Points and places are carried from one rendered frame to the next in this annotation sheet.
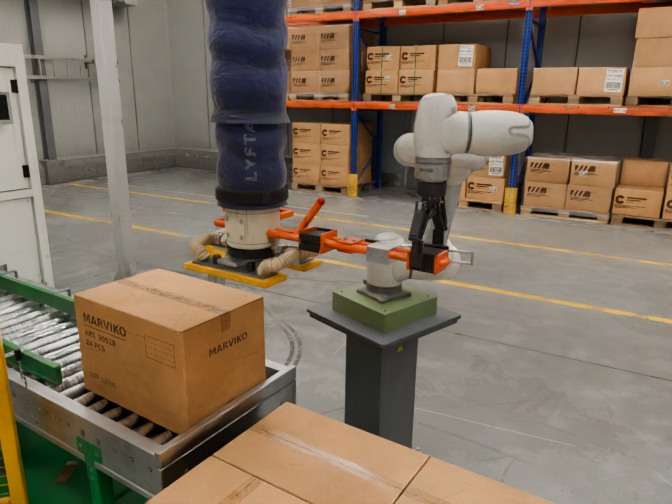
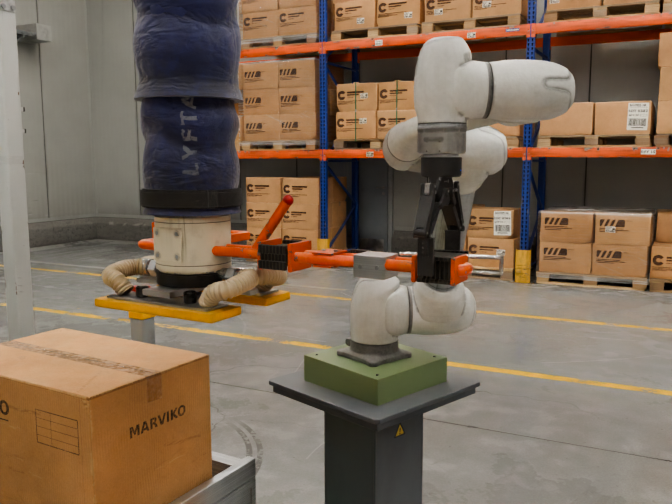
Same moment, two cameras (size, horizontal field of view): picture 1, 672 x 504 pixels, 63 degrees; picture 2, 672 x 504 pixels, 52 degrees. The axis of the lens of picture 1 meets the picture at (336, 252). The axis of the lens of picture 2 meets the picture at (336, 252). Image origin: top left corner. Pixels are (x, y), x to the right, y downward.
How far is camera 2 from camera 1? 0.24 m
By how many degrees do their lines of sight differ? 9
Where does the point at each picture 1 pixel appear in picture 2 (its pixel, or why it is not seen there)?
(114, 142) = (12, 189)
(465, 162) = (478, 160)
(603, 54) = (621, 89)
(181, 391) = (87, 490)
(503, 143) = (536, 100)
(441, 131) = (452, 84)
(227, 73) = (158, 29)
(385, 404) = not seen: outside the picture
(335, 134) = (300, 190)
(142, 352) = (31, 436)
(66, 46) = not seen: outside the picture
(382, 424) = not seen: outside the picture
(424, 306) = (430, 370)
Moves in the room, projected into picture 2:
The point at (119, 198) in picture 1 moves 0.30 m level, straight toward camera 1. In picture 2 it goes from (16, 262) to (17, 268)
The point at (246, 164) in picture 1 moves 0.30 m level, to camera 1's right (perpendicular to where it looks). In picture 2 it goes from (184, 152) to (326, 152)
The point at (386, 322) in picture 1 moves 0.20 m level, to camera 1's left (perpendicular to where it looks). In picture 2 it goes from (380, 390) to (312, 392)
